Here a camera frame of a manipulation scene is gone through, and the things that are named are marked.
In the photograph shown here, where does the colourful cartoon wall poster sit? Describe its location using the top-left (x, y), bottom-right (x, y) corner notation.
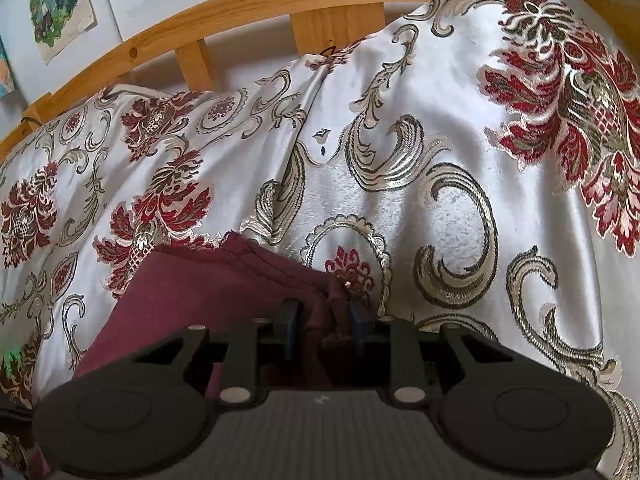
top-left (25, 0), bottom-right (99, 65)

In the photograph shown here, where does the wall poster with orange print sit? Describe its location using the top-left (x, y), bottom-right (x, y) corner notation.
top-left (0, 35), bottom-right (19, 97)

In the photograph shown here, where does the maroon garment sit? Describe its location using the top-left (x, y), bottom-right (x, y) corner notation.
top-left (72, 232), bottom-right (372, 392)

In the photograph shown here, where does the white wall conduit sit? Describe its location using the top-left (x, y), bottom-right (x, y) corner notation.
top-left (96, 0), bottom-right (124, 44)

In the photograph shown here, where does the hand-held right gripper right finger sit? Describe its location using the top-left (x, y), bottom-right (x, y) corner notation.
top-left (347, 298), bottom-right (517, 407)

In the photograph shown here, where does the wooden bed frame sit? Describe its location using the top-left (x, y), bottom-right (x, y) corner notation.
top-left (0, 0), bottom-right (640, 161)

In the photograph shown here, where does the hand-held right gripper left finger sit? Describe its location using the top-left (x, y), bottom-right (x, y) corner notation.
top-left (125, 298), bottom-right (307, 407)

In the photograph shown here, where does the white floral bedspread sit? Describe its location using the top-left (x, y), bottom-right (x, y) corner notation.
top-left (0, 0), bottom-right (640, 480)

